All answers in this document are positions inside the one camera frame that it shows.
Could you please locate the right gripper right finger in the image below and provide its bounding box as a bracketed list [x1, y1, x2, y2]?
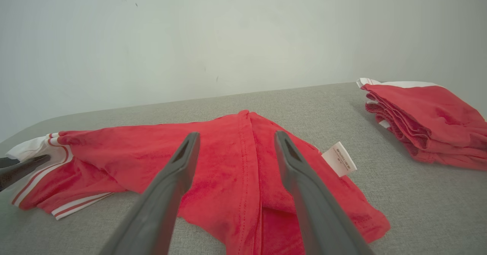
[274, 131, 375, 255]

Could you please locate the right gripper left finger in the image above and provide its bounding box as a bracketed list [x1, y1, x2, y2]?
[100, 132, 201, 255]

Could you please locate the red jersey with black lettering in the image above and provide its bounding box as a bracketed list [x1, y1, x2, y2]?
[6, 110, 392, 255]

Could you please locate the red garment with white band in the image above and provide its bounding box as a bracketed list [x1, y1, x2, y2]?
[356, 78, 487, 172]

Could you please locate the grey fabric sofa seat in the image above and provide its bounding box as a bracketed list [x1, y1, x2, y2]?
[0, 82, 487, 255]

